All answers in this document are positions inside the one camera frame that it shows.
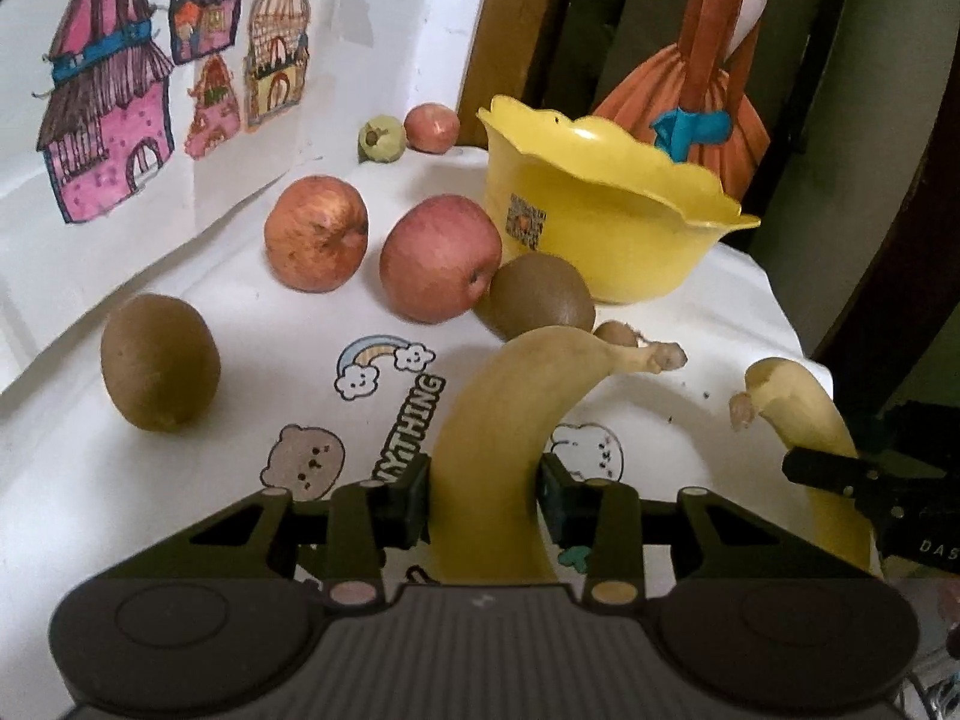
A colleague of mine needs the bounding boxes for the yellow banana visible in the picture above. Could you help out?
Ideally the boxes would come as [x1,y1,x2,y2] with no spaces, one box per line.
[428,325,686,585]
[729,358,882,577]

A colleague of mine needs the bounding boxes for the brown kiwi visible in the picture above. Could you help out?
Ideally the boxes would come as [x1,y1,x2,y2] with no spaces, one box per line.
[99,293,221,433]
[490,252,596,340]

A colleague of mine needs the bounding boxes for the person's right hand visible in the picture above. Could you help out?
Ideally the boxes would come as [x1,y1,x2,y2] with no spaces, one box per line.
[895,575,958,661]

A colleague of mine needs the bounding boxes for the yellow plastic bowl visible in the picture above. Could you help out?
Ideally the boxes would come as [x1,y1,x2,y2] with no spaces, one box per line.
[477,94,760,304]

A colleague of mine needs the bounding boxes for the girl in orange dress poster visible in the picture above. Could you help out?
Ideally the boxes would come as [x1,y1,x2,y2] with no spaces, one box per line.
[594,0,770,200]

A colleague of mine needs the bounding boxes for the houses drawing paper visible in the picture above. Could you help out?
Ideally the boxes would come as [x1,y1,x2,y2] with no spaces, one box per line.
[2,0,425,382]

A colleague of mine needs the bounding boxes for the small red apple back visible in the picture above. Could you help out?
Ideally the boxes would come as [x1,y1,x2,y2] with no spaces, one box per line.
[404,103,460,154]

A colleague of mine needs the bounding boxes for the brown wooden door frame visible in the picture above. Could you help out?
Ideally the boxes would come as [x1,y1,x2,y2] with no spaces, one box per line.
[457,0,551,146]

